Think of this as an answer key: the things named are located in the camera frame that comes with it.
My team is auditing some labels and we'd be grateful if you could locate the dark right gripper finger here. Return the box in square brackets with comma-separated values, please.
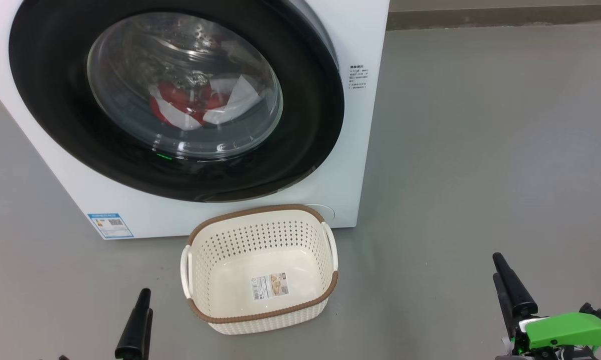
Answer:
[492, 252, 538, 319]
[492, 272, 520, 333]

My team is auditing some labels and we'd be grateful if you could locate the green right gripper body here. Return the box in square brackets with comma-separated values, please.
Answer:
[495, 312, 601, 360]

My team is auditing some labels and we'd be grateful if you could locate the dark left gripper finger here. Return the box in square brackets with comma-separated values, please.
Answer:
[114, 288, 151, 360]
[143, 308, 154, 360]

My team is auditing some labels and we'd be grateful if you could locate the black round glass washer door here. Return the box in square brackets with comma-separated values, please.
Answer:
[8, 0, 345, 203]

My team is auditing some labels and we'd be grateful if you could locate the cream basket with brown rim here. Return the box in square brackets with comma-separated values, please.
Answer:
[180, 204, 339, 336]

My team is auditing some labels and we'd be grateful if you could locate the white printed product label sticker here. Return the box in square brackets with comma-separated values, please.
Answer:
[252, 272, 290, 302]

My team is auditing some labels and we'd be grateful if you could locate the white front-load washing machine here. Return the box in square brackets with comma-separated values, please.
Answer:
[0, 0, 390, 241]

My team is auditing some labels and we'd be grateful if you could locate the white warning text sticker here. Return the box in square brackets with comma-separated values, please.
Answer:
[349, 64, 370, 91]

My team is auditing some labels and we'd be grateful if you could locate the blue energy label sticker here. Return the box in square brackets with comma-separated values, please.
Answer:
[87, 213, 134, 240]

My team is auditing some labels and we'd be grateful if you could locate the round white filter cover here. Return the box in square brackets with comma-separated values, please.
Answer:
[304, 203, 336, 223]

